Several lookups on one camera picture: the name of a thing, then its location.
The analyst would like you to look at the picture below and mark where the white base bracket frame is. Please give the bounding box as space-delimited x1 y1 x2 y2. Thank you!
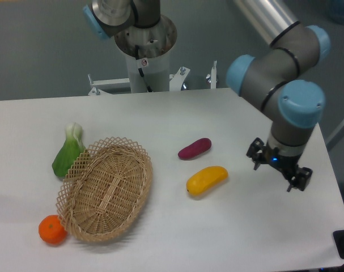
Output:
87 59 219 96

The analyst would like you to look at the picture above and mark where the white frame leg right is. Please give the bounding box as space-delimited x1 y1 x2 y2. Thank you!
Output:
325 119 344 152

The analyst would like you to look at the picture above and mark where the orange tangerine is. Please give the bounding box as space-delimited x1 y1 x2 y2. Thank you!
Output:
38 215 67 245

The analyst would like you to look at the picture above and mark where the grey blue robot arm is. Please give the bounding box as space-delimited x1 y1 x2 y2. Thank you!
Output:
83 1 330 190

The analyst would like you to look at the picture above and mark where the green bok choy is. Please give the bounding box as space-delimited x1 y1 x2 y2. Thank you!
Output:
52 122 85 177

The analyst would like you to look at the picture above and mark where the yellow mango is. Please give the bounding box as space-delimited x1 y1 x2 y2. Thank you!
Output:
186 166 228 196

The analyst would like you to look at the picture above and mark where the black cable on pedestal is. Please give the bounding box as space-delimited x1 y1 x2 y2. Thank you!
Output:
134 44 154 92

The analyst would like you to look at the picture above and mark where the purple sweet potato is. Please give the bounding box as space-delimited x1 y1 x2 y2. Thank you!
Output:
177 138 212 160

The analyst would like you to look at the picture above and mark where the woven wicker basket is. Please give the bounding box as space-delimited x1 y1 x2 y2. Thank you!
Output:
56 137 152 243

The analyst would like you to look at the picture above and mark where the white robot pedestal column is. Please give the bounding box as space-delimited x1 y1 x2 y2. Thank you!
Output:
125 53 169 93

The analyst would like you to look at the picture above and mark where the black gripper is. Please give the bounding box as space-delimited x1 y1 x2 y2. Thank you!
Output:
246 138 313 192

